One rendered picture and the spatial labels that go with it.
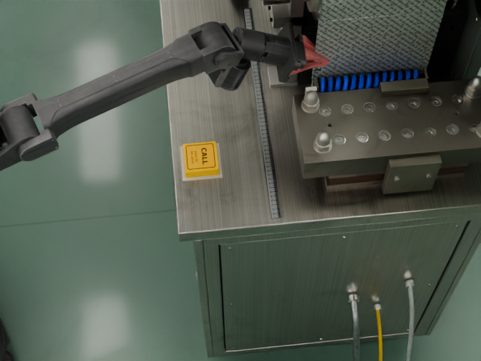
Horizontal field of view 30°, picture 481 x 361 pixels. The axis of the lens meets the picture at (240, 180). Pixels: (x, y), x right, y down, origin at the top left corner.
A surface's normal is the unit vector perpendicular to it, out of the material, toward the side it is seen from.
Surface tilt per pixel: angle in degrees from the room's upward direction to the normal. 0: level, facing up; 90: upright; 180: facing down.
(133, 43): 0
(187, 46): 4
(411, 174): 90
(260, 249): 90
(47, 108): 4
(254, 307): 90
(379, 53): 91
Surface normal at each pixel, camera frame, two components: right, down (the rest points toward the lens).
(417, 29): 0.11, 0.87
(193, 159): 0.00, -0.48
